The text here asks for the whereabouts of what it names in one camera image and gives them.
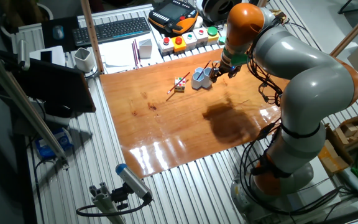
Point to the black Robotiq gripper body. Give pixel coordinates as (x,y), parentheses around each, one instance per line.
(228,70)

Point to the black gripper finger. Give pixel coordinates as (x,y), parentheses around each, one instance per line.
(214,76)
(216,67)

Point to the red black striped pencil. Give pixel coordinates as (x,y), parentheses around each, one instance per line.
(179,83)
(138,51)
(135,53)
(204,70)

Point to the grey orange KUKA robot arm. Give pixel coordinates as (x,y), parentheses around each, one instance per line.
(306,84)

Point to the white blue hexagonal pen holder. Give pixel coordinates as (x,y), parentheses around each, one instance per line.
(197,83)

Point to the white square pen cup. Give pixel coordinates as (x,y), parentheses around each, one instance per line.
(145,49)

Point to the yellow box green button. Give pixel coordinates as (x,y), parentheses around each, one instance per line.
(212,33)

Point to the white box small red button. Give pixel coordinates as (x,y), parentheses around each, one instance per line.
(200,36)

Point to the white Rubik's cube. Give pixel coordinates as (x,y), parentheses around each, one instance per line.
(180,85)

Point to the white box green button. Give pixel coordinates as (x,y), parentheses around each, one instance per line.
(189,41)

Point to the yellow box red button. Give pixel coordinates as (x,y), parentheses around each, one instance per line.
(179,45)

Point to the white round object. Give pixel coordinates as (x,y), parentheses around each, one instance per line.
(199,22)

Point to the black round spool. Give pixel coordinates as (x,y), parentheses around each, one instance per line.
(217,9)

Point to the black orange teach pendant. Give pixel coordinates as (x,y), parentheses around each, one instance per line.
(172,15)

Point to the glossy wooden board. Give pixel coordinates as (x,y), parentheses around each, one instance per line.
(166,130)

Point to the white paper sheet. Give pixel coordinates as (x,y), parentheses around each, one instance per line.
(117,57)

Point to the black keyboard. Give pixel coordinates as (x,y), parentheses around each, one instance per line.
(110,31)

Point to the white rounded cup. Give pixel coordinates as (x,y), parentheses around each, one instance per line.
(84,60)

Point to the open brown cardboard box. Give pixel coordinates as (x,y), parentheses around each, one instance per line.
(332,158)

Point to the cardboard box with wood blocks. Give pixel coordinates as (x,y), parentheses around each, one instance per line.
(353,129)

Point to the black mouse pad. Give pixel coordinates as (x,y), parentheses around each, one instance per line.
(70,31)

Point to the black flat monitor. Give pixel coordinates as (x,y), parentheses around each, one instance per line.
(57,87)

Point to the grey blue computer mouse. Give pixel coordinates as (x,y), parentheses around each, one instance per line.
(58,32)

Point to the small black device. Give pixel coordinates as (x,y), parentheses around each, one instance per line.
(46,56)

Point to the blue plastic packet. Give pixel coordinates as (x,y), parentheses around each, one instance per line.
(53,144)

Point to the white round pot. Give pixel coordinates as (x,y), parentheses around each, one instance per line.
(47,8)

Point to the slanted aluminium bar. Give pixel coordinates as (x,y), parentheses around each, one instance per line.
(20,102)

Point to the wooden post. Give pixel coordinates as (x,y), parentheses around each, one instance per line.
(353,31)
(92,34)

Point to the grey camera blue end cap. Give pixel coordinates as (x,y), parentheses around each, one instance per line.
(134,182)

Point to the aluminium profile camera mount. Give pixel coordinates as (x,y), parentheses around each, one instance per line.
(104,202)

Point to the grey slim camera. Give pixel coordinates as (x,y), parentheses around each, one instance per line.
(23,54)

